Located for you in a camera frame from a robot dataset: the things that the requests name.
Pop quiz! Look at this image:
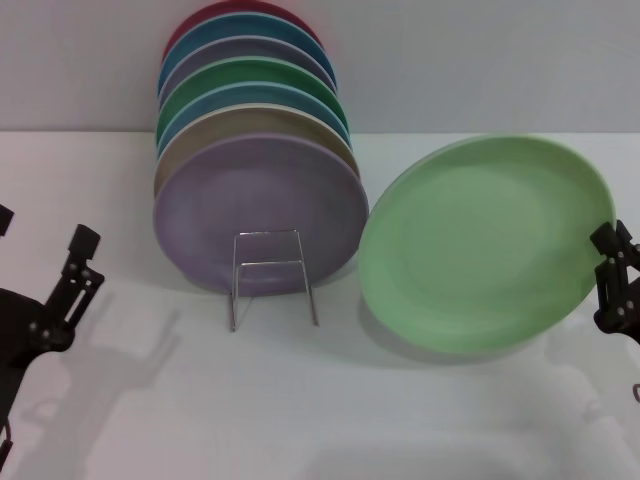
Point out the metal wire plate rack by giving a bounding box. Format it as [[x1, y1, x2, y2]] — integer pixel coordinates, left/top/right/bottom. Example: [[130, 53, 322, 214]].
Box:
[[228, 228, 321, 333]]

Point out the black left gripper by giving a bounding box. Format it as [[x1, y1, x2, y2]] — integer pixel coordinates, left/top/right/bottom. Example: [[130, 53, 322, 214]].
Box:
[[0, 203, 106, 432]]

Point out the light green plate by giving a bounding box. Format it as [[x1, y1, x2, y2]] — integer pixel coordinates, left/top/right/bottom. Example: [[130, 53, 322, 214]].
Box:
[[357, 133, 618, 356]]

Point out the dark green plate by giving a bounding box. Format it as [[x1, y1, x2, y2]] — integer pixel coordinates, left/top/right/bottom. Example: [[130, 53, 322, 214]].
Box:
[[154, 56, 349, 146]]

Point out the dark red plate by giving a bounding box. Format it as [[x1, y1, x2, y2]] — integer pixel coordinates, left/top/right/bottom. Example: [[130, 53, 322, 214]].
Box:
[[163, 0, 325, 54]]

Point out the left gripper cable with plug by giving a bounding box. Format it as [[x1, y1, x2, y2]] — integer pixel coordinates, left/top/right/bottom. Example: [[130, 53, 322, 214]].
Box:
[[0, 418, 15, 467]]

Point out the beige plate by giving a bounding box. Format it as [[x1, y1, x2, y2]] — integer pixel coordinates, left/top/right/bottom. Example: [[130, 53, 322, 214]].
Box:
[[153, 103, 362, 199]]

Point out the light blue plate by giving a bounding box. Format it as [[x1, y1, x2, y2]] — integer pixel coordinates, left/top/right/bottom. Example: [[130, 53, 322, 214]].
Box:
[[157, 82, 354, 151]]

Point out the lavender plate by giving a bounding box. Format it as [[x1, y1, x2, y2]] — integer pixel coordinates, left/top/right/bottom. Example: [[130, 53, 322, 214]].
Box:
[[152, 132, 370, 297]]

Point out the grey purple plate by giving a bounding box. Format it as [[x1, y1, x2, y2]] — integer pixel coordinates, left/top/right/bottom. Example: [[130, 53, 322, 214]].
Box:
[[157, 35, 340, 97]]

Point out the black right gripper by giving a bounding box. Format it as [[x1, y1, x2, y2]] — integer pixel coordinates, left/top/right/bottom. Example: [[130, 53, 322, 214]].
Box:
[[589, 219, 640, 347]]

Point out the teal blue plate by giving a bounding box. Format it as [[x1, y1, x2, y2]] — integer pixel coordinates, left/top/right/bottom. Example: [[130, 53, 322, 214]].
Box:
[[159, 12, 338, 94]]

